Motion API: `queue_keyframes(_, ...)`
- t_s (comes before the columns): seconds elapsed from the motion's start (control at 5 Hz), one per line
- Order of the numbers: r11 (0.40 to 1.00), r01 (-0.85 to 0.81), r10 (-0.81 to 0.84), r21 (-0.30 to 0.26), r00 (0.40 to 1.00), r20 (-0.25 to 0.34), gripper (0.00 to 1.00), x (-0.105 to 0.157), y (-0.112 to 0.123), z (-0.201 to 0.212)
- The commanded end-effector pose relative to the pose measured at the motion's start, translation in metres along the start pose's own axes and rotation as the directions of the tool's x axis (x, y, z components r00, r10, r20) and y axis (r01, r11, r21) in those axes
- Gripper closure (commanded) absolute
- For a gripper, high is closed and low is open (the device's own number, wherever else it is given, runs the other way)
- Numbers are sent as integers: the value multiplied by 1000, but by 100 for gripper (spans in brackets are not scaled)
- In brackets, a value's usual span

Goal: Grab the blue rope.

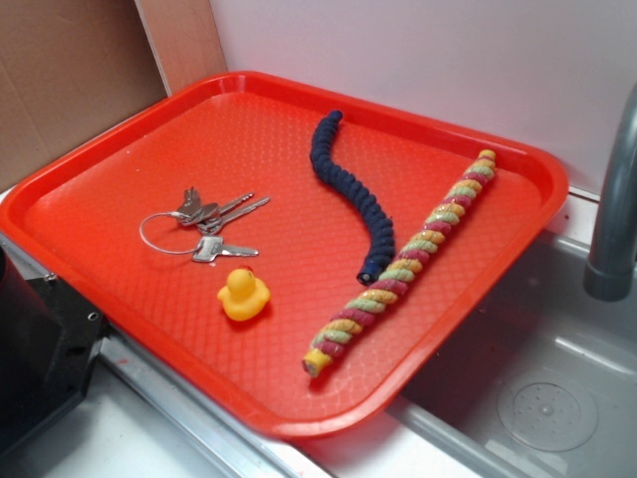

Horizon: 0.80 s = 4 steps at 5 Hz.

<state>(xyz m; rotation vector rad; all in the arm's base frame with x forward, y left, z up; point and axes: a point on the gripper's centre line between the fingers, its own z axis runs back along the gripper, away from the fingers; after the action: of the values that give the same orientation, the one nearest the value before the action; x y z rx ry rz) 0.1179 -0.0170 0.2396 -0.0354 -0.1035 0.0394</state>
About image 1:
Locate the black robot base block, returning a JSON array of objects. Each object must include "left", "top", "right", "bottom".
[{"left": 1, "top": 251, "right": 106, "bottom": 457}]

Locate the red plastic tray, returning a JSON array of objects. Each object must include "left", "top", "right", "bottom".
[{"left": 1, "top": 73, "right": 568, "bottom": 439}]

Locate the yellow rubber duck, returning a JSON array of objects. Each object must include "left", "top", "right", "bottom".
[{"left": 217, "top": 268, "right": 271, "bottom": 322}]

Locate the silver key lower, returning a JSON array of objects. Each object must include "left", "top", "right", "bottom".
[{"left": 192, "top": 236, "right": 259, "bottom": 263}]

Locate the silver key long upper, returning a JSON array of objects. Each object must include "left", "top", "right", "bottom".
[{"left": 197, "top": 197, "right": 271, "bottom": 235}]

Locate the silver key short upper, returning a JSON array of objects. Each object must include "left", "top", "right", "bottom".
[{"left": 195, "top": 192, "right": 254, "bottom": 224}]

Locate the small silver key left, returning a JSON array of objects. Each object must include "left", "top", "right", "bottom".
[{"left": 176, "top": 187, "right": 203, "bottom": 225}]

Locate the grey toy sink basin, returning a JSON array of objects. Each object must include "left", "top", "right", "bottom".
[{"left": 390, "top": 232, "right": 636, "bottom": 477}]

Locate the grey toy faucet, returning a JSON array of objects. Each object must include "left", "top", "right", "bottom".
[{"left": 583, "top": 90, "right": 636, "bottom": 302}]

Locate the brown cardboard panel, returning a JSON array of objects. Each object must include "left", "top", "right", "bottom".
[{"left": 1, "top": 1, "right": 165, "bottom": 189}]

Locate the dark blue braided rope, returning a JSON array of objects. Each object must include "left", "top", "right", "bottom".
[{"left": 309, "top": 110, "right": 397, "bottom": 287}]

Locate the multicolour twisted rope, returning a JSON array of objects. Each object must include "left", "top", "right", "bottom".
[{"left": 302, "top": 148, "right": 498, "bottom": 378}]

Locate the silver key ring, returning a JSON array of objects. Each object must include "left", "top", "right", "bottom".
[{"left": 138, "top": 211, "right": 206, "bottom": 256}]

